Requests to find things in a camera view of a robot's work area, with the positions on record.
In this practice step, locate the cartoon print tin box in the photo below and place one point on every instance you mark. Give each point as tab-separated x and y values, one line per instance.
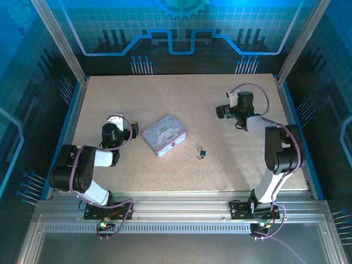
163	134

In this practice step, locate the small blue padlock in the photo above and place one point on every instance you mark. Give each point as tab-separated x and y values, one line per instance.
203	152

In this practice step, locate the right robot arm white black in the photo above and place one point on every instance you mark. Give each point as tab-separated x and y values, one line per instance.
264	189

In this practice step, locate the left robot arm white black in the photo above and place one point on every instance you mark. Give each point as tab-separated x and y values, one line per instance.
103	158

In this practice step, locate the small circuit board with LEDs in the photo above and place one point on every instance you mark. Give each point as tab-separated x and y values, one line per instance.
104	225
261	226

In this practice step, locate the grey metal panel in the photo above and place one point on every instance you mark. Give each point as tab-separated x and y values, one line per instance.
176	250

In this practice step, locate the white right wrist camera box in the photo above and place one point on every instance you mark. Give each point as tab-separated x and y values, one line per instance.
233	100

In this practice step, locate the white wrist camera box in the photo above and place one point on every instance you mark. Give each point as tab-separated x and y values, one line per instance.
233	100
118	121

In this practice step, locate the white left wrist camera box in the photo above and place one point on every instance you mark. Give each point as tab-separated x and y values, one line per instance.
118	121

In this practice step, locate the aluminium side rail blue edge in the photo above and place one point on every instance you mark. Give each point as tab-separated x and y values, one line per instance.
67	140
288	104

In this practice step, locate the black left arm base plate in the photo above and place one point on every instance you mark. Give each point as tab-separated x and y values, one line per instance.
125	214

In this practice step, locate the aluminium mounting rail beam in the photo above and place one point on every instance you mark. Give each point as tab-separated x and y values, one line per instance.
181	203

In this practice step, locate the aluminium frame post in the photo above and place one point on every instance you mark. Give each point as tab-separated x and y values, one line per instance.
65	46
302	41

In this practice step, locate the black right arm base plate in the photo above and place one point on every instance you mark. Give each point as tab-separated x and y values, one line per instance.
239	211

